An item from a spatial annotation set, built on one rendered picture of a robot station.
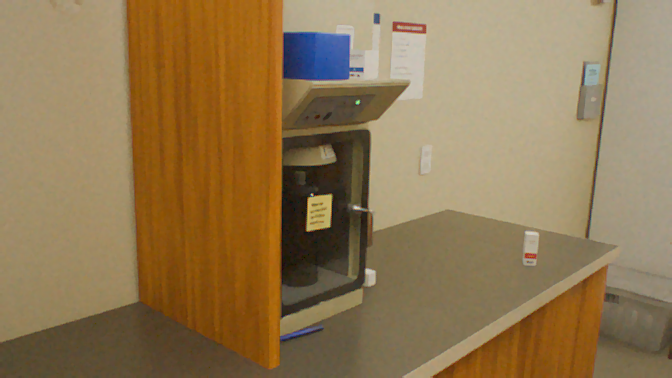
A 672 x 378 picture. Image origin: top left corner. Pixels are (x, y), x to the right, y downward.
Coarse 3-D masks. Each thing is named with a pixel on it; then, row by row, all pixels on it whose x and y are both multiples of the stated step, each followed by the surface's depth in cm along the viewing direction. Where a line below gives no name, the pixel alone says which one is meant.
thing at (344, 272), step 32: (288, 160) 130; (320, 160) 137; (352, 160) 145; (288, 192) 132; (320, 192) 139; (352, 192) 147; (288, 224) 133; (352, 224) 149; (288, 256) 135; (320, 256) 143; (352, 256) 151; (288, 288) 137; (320, 288) 145; (352, 288) 153
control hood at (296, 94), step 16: (288, 80) 121; (304, 80) 121; (352, 80) 126; (368, 80) 129; (384, 80) 133; (400, 80) 137; (288, 96) 121; (304, 96) 119; (320, 96) 122; (336, 96) 125; (384, 96) 138; (288, 112) 122; (368, 112) 141; (288, 128) 127
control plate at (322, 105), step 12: (348, 96) 128; (360, 96) 131; (372, 96) 134; (312, 108) 124; (324, 108) 127; (336, 108) 130; (348, 108) 133; (360, 108) 136; (300, 120) 126; (312, 120) 129; (324, 120) 132; (336, 120) 135
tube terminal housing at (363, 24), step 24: (288, 0) 124; (312, 0) 129; (336, 0) 134; (360, 0) 139; (288, 24) 125; (312, 24) 130; (360, 24) 141; (360, 48) 142; (312, 312) 146; (336, 312) 153
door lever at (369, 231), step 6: (354, 210) 148; (360, 210) 148; (366, 210) 146; (372, 210) 146; (366, 216) 146; (372, 216) 146; (366, 222) 147; (372, 222) 147; (366, 228) 147; (372, 228) 147; (366, 234) 147; (372, 234) 147; (366, 240) 148; (372, 240) 148
